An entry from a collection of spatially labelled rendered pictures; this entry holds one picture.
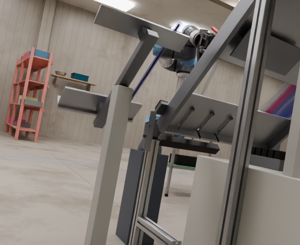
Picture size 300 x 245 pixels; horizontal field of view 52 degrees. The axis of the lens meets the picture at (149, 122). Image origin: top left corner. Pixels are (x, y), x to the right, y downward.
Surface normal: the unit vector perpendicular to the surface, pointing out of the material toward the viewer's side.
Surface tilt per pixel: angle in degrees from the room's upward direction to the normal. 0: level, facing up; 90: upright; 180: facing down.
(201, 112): 133
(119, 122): 90
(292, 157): 90
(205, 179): 90
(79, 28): 90
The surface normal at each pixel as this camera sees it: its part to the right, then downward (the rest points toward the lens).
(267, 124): 0.22, 0.72
